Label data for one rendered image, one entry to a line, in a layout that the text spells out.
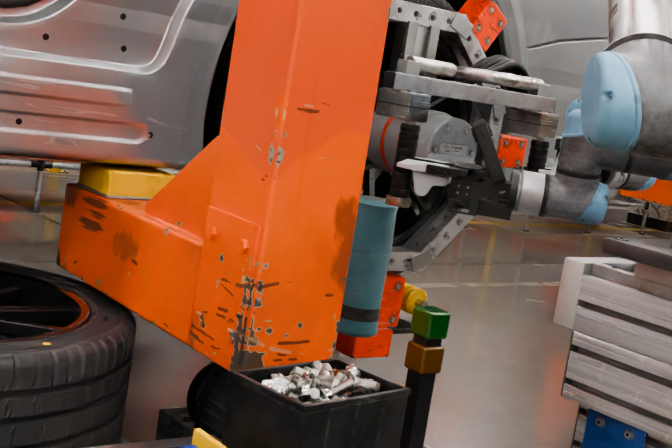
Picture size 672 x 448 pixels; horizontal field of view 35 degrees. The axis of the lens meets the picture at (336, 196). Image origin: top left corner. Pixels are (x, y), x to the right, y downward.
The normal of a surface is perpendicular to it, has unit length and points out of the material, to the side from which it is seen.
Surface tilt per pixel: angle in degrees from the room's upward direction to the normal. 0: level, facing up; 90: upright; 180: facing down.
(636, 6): 43
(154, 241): 90
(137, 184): 90
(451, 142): 90
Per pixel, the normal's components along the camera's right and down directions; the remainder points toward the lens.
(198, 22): 0.59, 0.18
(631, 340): -0.76, -0.04
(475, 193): -0.12, 0.15
